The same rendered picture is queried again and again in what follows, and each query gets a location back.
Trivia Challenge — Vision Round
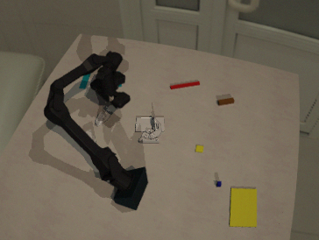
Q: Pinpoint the brown rectangular bar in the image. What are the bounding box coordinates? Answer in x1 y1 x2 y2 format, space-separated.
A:
217 98 235 105

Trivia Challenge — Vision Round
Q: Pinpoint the red rod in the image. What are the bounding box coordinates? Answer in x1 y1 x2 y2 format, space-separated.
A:
170 81 200 89

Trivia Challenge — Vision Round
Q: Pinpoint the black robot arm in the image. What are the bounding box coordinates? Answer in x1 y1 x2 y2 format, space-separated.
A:
44 51 135 192

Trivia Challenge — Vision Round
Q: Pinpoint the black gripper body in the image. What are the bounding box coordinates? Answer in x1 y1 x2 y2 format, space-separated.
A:
90 78 131 109

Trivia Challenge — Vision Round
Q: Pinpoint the yellow flat rectangular plate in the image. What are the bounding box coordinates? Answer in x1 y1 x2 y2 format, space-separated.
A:
230 188 257 227

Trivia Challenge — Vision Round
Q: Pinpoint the small yellow block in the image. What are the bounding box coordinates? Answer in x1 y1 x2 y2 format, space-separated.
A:
195 145 203 152

